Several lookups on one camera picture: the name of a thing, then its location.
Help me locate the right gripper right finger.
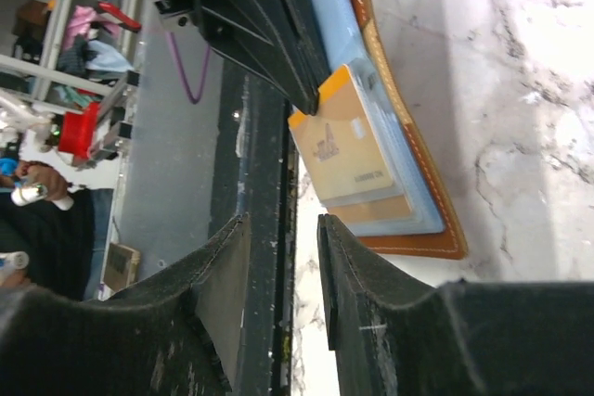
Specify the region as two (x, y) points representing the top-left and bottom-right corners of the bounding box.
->
(317, 214), (593, 395)

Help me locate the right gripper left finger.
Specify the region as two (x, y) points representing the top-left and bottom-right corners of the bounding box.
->
(1, 215), (251, 395)

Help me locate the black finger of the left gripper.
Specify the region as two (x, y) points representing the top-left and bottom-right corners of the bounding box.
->
(156, 0), (329, 114)

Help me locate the brown leather card holder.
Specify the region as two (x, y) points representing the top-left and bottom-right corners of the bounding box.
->
(312, 0), (468, 260)

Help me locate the gold credit card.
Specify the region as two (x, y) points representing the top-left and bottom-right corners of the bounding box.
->
(288, 65), (403, 207)
(327, 195), (414, 224)

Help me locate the person in black shirt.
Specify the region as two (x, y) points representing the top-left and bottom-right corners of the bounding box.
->
(1, 161), (113, 301)

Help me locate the red plastic container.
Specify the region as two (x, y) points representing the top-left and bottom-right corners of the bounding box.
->
(58, 102), (99, 160)

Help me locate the metal shelving frame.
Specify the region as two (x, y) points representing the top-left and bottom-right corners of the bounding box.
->
(1, 0), (142, 109)

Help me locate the black mounting rail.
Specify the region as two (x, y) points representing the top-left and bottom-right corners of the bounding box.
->
(209, 62), (291, 395)

